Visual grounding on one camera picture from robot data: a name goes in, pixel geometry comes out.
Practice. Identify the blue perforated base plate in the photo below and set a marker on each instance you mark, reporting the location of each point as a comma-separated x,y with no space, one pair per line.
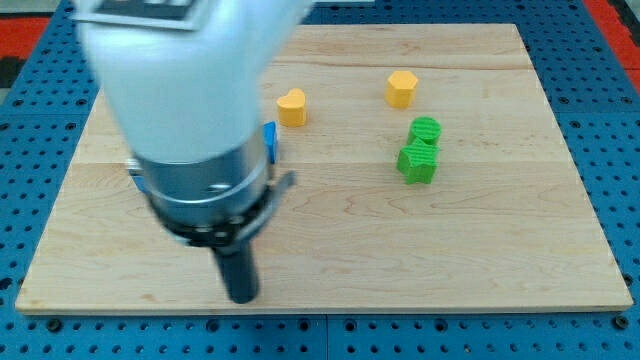
571,44

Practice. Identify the green cylinder block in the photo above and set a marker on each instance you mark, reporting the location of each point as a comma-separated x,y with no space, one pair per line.
426,129

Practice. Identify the blue block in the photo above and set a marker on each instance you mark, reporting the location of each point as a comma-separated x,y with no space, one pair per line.
270,138

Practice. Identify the yellow hexagon block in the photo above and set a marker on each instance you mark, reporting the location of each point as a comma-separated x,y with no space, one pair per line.
401,89

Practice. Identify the green star block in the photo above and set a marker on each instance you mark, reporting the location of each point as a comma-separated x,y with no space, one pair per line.
417,162

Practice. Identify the light wooden board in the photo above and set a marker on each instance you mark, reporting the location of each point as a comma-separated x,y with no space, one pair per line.
506,225

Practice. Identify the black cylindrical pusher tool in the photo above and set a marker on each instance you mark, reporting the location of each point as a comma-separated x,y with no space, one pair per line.
239,274

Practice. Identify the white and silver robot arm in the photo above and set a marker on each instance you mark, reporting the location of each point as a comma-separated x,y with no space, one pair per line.
182,79

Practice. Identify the yellow heart block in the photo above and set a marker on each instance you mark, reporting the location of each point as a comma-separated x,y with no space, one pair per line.
291,107

